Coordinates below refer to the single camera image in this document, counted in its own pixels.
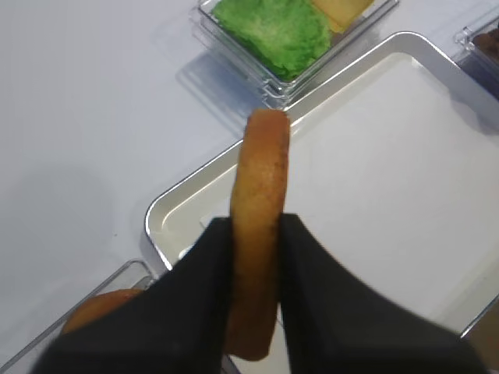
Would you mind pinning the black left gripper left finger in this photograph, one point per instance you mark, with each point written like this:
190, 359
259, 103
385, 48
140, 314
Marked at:
176, 326

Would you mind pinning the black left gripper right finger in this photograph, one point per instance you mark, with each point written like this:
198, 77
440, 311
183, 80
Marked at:
334, 323

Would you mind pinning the bun bottom front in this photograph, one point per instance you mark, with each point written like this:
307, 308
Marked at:
257, 202

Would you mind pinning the bun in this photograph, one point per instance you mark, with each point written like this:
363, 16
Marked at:
257, 202
97, 307

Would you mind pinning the clear plastic lettuce cheese bin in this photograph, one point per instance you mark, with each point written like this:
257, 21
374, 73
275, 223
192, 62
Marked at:
275, 90

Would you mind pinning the green lettuce leaf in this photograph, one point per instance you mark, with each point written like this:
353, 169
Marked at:
286, 36

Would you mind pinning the clear plastic bun bin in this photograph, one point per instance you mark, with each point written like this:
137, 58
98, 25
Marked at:
173, 324

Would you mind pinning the flat bun bottom rear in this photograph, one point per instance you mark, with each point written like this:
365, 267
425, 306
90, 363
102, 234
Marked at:
97, 307

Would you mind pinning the silver metal tray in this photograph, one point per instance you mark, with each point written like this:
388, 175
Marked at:
448, 97

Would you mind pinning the yellow cheese slice front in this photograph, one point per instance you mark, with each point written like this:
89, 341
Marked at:
342, 14

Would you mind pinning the clear plastic meat tomato bin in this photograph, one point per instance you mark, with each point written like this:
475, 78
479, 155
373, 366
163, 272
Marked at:
479, 64

